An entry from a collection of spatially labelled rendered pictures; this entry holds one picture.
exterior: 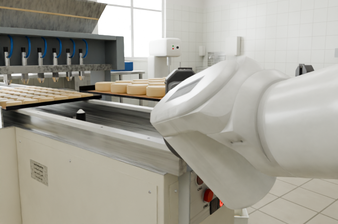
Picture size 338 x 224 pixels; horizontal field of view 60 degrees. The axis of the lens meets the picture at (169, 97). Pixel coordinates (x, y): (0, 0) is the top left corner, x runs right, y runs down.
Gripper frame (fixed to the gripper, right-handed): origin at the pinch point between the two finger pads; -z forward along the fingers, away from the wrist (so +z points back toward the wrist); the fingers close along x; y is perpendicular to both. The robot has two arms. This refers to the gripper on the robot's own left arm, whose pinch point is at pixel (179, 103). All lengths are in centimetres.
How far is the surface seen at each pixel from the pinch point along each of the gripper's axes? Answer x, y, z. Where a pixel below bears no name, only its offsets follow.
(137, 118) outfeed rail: -14, 8, -55
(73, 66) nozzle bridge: 4, 35, -78
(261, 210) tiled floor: -99, -79, -139
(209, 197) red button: -24.0, -8.9, -12.8
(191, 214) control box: -26.1, -4.3, -9.5
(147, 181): -18.9, 5.4, -11.0
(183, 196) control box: -22.1, -2.4, -10.0
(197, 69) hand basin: -12, -108, -530
